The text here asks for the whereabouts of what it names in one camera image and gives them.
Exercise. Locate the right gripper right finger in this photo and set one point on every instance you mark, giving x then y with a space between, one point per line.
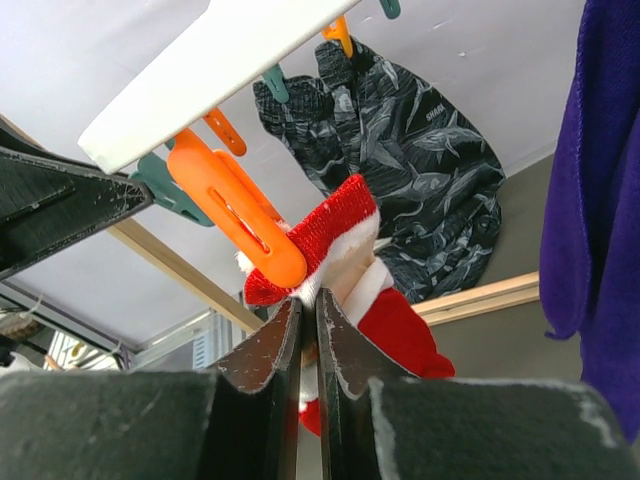
381 422

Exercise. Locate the dark patterned shorts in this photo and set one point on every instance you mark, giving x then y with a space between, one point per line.
434 176

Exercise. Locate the red santa sock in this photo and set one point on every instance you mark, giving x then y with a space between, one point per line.
337 240

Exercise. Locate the teal clip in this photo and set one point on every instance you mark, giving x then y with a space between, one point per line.
153 172

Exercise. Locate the purple towel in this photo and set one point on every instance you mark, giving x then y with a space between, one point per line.
589 255

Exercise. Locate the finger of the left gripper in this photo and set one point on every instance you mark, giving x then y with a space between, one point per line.
49 202

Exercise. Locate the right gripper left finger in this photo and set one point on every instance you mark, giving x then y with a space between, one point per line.
235 420

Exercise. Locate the white round clip hanger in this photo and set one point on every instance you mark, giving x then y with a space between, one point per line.
228 46

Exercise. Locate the orange clip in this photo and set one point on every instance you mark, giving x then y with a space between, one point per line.
220 187

